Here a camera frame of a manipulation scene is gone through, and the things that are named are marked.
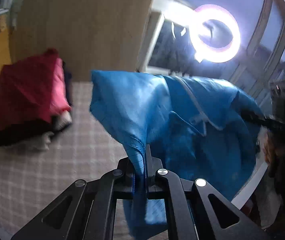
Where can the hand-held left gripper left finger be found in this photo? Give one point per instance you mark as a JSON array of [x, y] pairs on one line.
[[127, 180]]

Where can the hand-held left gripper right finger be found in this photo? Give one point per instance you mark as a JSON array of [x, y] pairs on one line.
[[149, 170]]

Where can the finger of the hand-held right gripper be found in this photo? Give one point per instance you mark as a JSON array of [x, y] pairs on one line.
[[270, 125]]

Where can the blue zip coat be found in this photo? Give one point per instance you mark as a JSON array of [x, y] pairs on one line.
[[157, 110]]

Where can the person's right hand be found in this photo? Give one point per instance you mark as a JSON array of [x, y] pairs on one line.
[[270, 150]]

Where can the black garment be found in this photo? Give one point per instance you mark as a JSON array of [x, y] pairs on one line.
[[15, 135]]

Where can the dark red garment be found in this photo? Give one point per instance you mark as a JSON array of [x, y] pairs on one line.
[[27, 87]]

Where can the light wooden board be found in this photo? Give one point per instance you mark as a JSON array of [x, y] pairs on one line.
[[82, 30]]

